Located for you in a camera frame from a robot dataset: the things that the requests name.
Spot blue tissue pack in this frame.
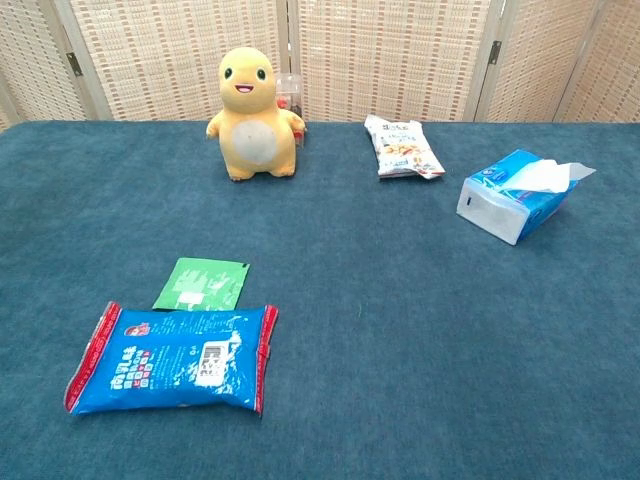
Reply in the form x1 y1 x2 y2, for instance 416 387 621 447
455 148 597 246

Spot blue table cloth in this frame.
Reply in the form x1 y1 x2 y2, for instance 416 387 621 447
0 119 640 480

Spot yellow dinosaur plush toy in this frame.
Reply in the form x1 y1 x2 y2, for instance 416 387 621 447
205 46 307 182

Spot white snack bag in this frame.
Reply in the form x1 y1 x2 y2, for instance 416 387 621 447
363 114 447 180

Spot green sachet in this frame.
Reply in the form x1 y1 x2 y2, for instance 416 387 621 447
152 257 251 312

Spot clear plastic box red contents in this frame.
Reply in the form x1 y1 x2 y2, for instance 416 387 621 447
275 72 308 149

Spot blue snack packet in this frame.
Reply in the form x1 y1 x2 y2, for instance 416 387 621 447
63 301 279 417

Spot woven folding screen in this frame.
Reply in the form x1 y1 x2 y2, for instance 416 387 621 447
0 0 640 132

